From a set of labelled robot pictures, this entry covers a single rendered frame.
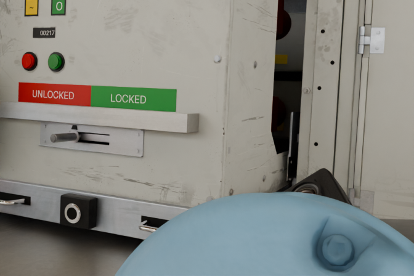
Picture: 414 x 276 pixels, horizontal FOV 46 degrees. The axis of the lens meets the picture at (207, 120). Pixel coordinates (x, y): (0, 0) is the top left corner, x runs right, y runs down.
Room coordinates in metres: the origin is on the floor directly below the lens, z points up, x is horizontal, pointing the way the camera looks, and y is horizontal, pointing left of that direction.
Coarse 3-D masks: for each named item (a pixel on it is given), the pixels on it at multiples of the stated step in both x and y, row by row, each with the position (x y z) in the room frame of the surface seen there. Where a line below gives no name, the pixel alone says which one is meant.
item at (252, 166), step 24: (240, 0) 0.75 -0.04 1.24; (264, 0) 0.85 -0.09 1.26; (240, 24) 0.75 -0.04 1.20; (264, 24) 0.86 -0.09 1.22; (240, 48) 0.76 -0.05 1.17; (264, 48) 0.86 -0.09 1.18; (240, 72) 0.76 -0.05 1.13; (264, 72) 0.87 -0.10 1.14; (240, 96) 0.77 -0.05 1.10; (264, 96) 0.88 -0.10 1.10; (240, 120) 0.77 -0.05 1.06; (264, 120) 0.88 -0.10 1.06; (240, 144) 0.78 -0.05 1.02; (264, 144) 0.89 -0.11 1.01; (240, 168) 0.78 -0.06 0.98; (264, 168) 0.90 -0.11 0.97; (240, 192) 0.79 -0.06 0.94; (264, 192) 0.90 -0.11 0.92
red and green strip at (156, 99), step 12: (24, 84) 0.88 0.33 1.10; (36, 84) 0.87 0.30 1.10; (48, 84) 0.86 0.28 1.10; (60, 84) 0.85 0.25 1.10; (72, 84) 0.83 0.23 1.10; (24, 96) 0.88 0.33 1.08; (36, 96) 0.87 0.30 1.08; (48, 96) 0.86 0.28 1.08; (60, 96) 0.84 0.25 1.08; (72, 96) 0.83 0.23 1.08; (84, 96) 0.82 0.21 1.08; (96, 96) 0.81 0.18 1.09; (108, 96) 0.80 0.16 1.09; (120, 96) 0.80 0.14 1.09; (132, 96) 0.79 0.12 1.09; (144, 96) 0.78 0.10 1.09; (156, 96) 0.77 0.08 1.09; (168, 96) 0.76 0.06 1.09; (132, 108) 0.79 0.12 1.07; (144, 108) 0.78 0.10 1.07; (156, 108) 0.77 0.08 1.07; (168, 108) 0.76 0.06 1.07
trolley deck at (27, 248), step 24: (0, 216) 0.93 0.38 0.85; (0, 240) 0.78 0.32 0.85; (24, 240) 0.79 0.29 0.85; (48, 240) 0.79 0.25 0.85; (72, 240) 0.80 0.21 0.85; (96, 240) 0.81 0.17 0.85; (120, 240) 0.81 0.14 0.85; (0, 264) 0.68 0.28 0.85; (24, 264) 0.68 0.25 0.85; (48, 264) 0.69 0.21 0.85; (72, 264) 0.69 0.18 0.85; (96, 264) 0.69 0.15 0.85; (120, 264) 0.70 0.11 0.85
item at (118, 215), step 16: (0, 192) 0.89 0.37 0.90; (16, 192) 0.87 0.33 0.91; (32, 192) 0.85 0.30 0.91; (48, 192) 0.84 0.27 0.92; (64, 192) 0.82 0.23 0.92; (80, 192) 0.81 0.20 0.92; (0, 208) 0.88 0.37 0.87; (16, 208) 0.87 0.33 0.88; (32, 208) 0.85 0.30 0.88; (48, 208) 0.84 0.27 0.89; (112, 208) 0.78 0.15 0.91; (128, 208) 0.77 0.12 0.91; (144, 208) 0.76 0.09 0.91; (160, 208) 0.75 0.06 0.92; (176, 208) 0.74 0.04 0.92; (96, 224) 0.80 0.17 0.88; (112, 224) 0.78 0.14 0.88; (128, 224) 0.77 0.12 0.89; (160, 224) 0.75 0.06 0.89
